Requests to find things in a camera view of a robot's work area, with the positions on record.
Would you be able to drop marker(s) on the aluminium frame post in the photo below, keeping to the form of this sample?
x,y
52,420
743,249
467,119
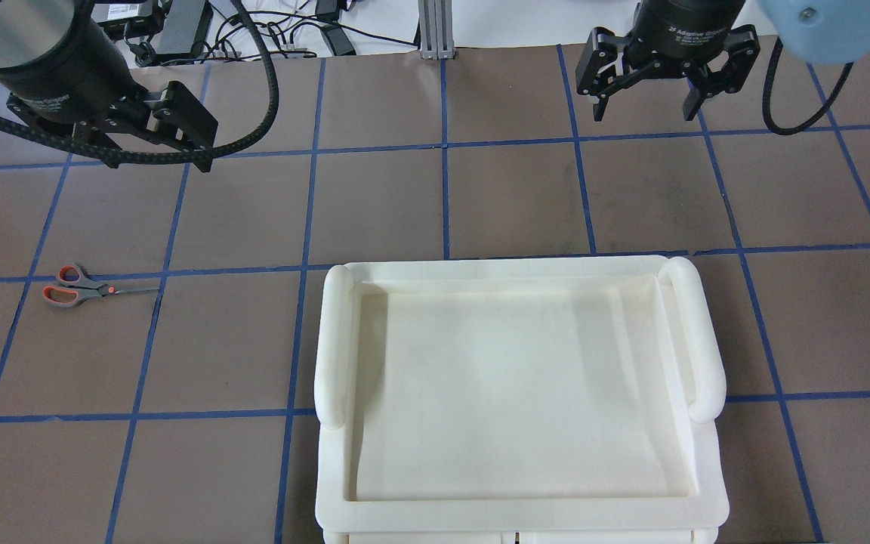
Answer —
x,y
435,30

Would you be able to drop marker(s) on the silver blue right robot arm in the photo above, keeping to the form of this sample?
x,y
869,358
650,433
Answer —
x,y
818,32

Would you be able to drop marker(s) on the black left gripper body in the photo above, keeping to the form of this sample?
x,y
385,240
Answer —
x,y
65,79

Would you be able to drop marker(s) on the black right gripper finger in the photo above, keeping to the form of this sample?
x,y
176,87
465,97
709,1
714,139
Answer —
x,y
605,87
702,88

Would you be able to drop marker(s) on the red grey handled scissors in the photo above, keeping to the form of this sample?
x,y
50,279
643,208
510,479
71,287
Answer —
x,y
74,286

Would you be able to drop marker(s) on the black power adapter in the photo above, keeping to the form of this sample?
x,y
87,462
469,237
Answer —
x,y
184,34

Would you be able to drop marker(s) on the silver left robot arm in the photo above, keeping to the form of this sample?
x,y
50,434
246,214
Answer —
x,y
69,84

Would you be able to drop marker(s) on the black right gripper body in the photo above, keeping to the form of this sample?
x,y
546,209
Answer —
x,y
678,30

